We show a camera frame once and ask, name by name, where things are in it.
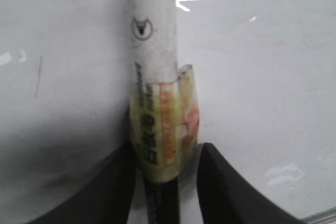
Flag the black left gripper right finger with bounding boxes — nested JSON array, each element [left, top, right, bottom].
[[197, 143, 303, 223]]

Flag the white whiteboard marker with tape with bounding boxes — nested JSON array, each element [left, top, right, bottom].
[[126, 0, 200, 223]]

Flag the white whiteboard with grey frame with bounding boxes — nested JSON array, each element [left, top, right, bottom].
[[1, 0, 335, 223]]

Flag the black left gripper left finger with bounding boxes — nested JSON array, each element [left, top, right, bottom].
[[25, 140, 137, 224]]

